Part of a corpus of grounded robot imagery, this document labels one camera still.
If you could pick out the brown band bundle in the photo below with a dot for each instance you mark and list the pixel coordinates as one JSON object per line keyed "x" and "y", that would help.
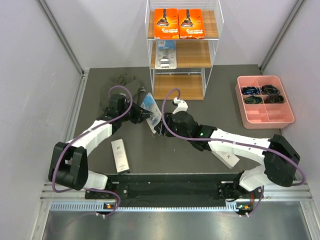
{"x": 274, "y": 99}

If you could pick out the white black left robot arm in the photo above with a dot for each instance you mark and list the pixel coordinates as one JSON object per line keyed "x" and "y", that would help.
{"x": 69, "y": 161}

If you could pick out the blue razor blister pack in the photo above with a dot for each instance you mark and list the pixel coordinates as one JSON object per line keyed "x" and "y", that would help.
{"x": 150, "y": 105}
{"x": 165, "y": 55}

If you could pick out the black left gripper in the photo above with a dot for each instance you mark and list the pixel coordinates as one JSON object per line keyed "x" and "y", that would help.
{"x": 145, "y": 114}

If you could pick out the green yellow band bundle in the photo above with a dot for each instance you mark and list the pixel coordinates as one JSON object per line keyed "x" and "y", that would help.
{"x": 253, "y": 100}

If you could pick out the white box with small print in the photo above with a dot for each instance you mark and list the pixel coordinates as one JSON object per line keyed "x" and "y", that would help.
{"x": 228, "y": 159}

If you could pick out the blue band bundle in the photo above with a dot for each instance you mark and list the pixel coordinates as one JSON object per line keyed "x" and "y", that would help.
{"x": 251, "y": 90}

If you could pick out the pink divided bin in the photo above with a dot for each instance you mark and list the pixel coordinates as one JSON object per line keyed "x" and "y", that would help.
{"x": 263, "y": 103}

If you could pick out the grey slotted cable duct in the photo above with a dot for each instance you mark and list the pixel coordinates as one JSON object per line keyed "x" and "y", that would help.
{"x": 91, "y": 206}

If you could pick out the olive green cloth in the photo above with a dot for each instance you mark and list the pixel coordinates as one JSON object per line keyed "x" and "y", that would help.
{"x": 121, "y": 84}

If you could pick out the slim white H' box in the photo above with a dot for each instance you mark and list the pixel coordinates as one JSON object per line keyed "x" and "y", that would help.
{"x": 120, "y": 157}

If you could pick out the dark band bundle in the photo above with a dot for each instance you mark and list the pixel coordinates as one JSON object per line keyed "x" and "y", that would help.
{"x": 269, "y": 89}

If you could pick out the white wire shelf rack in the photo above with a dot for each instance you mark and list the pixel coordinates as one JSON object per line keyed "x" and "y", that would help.
{"x": 195, "y": 57}

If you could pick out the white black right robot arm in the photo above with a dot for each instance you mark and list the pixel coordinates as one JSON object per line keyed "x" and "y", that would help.
{"x": 277, "y": 160}

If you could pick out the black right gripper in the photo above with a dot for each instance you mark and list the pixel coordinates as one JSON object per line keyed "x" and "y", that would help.
{"x": 160, "y": 128}

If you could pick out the orange Gillette Fusion5 box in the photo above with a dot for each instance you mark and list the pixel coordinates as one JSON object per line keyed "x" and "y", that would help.
{"x": 191, "y": 24}

